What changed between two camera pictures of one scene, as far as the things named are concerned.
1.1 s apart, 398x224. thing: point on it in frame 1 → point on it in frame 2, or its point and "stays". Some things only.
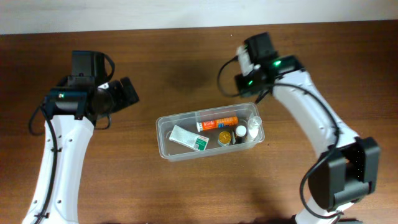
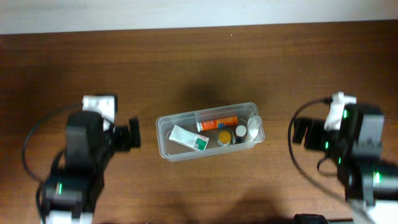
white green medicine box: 188,138 stays
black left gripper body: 125,91 → 123,137
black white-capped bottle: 240,131 stays
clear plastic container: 206,131 stays
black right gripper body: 243,83 → 314,140
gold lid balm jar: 224,138 stays
